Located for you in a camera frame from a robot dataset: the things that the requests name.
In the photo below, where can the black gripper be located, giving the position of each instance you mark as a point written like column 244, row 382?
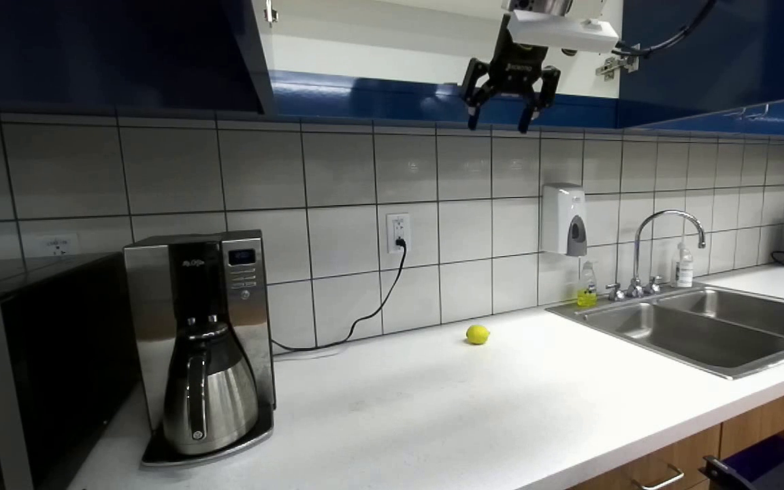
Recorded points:
column 514, row 63

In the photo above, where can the metal cupboard hinge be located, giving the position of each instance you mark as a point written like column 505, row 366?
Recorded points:
column 611, row 66
column 269, row 10

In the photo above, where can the dark blue cupboard door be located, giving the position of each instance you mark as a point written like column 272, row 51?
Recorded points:
column 101, row 55
column 746, row 76

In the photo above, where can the white soap dispenser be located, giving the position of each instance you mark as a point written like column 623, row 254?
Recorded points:
column 562, row 221

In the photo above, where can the chrome sink faucet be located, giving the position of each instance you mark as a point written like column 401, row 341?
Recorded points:
column 645, row 227

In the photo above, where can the yellow dish soap bottle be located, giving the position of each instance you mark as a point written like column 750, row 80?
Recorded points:
column 587, row 289

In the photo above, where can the yellow lemon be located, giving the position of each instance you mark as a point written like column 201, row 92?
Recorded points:
column 476, row 334

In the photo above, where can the small white bottle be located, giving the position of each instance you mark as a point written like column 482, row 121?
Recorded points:
column 683, row 266

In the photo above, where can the stainless steel double sink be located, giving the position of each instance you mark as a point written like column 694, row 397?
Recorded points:
column 708, row 329

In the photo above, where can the stainless steel coffee maker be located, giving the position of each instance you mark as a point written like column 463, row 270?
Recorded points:
column 237, row 289

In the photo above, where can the wooden base cabinet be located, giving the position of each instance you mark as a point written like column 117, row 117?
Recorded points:
column 755, row 423

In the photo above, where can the steel coffee carafe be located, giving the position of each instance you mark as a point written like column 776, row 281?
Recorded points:
column 210, row 397

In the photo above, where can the dark blue chair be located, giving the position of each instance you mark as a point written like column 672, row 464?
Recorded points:
column 774, row 464

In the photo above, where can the black steel microwave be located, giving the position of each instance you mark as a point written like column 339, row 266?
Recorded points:
column 38, row 382

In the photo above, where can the white wall outlet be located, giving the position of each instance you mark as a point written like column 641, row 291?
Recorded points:
column 399, row 228
column 61, row 246

